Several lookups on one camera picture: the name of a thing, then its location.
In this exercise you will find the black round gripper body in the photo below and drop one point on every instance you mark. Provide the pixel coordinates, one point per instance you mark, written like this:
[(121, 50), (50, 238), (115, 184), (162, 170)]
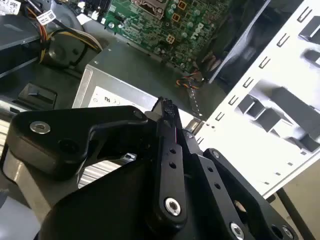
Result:
[(105, 212)]

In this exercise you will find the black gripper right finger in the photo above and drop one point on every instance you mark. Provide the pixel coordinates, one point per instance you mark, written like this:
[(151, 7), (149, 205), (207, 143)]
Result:
[(225, 190)]

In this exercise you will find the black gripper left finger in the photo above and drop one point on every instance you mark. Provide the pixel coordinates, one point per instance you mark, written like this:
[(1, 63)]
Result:
[(50, 140)]

